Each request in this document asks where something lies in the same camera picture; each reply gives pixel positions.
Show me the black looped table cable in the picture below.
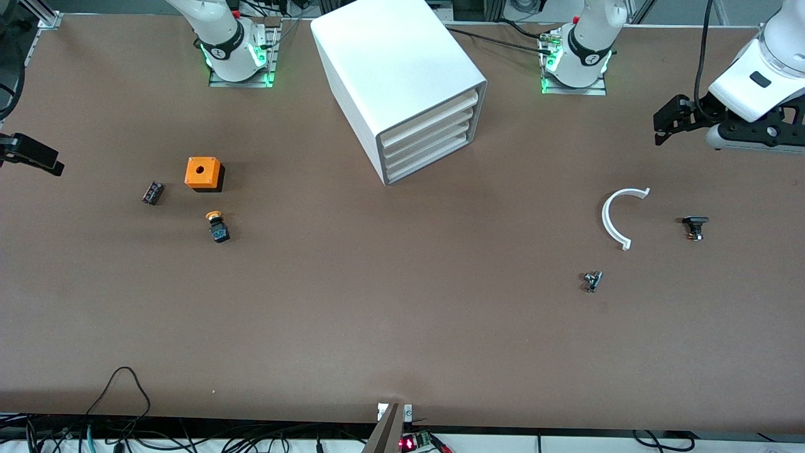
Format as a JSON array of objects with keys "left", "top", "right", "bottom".
[{"left": 85, "top": 367, "right": 152, "bottom": 419}]

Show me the orange box with hole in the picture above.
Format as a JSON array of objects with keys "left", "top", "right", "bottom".
[{"left": 184, "top": 157, "right": 226, "bottom": 193}]

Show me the black cable coil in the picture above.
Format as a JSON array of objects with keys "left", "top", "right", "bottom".
[{"left": 631, "top": 429, "right": 696, "bottom": 452}]

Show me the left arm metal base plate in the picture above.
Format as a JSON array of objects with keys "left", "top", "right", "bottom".
[{"left": 541, "top": 28, "right": 608, "bottom": 96}]

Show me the white curved half ring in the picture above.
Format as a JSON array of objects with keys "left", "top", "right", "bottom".
[{"left": 601, "top": 187, "right": 651, "bottom": 251}]

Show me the black cable behind cabinet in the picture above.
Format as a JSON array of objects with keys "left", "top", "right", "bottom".
[{"left": 445, "top": 26, "right": 557, "bottom": 57}]

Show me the orange push button switch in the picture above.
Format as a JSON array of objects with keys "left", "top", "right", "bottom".
[{"left": 205, "top": 210, "right": 231, "bottom": 244}]

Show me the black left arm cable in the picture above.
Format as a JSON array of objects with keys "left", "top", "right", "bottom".
[{"left": 693, "top": 0, "right": 719, "bottom": 115}]

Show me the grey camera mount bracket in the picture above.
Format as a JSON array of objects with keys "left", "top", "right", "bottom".
[{"left": 362, "top": 403, "right": 413, "bottom": 453}]

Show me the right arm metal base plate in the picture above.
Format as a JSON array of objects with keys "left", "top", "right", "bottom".
[{"left": 209, "top": 18, "right": 281, "bottom": 88}]

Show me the circuit board with red light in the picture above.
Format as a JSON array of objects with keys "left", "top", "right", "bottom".
[{"left": 399, "top": 430, "right": 436, "bottom": 452}]

